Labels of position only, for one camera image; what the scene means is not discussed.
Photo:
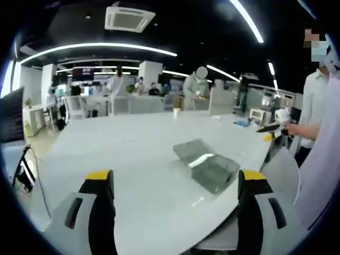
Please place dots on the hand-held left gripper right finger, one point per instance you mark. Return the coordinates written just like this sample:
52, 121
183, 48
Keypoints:
265, 228

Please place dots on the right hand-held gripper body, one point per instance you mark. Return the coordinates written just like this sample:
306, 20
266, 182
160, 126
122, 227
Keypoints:
282, 117

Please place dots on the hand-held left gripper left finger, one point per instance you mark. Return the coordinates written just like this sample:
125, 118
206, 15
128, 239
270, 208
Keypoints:
79, 228

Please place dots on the transparent dual guide fixture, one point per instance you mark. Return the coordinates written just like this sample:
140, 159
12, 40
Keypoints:
215, 175

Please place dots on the transparent divider plate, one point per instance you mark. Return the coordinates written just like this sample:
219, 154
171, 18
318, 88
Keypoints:
190, 148

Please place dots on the person's right hand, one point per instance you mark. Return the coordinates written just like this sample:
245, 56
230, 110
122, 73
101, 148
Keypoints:
292, 130

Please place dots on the white box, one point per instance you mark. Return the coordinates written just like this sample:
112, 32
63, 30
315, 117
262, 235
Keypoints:
256, 115

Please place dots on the blue cloth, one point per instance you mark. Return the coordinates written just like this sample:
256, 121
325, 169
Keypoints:
241, 123

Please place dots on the long ceiling light strip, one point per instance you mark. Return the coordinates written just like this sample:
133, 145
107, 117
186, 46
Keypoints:
223, 73
101, 45
272, 74
248, 18

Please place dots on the white partition panel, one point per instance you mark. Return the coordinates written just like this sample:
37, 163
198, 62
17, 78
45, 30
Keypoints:
221, 102

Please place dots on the person in white shirt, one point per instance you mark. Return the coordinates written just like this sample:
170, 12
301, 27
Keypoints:
324, 164

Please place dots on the black stand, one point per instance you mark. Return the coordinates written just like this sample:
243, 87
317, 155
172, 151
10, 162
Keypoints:
24, 170

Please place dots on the white paper cup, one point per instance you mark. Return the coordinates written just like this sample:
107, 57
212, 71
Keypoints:
176, 112

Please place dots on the white office chair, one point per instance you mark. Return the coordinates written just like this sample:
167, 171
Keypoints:
75, 106

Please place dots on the dark computer monitor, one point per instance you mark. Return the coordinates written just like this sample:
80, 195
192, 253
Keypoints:
12, 117

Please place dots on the green potted plant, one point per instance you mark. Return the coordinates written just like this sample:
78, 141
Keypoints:
130, 89
28, 102

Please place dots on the ceiling air conditioner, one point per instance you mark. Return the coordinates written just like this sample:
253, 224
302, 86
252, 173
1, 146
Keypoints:
128, 19

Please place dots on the dark wall screen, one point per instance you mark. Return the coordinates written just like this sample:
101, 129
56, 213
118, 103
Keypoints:
83, 73

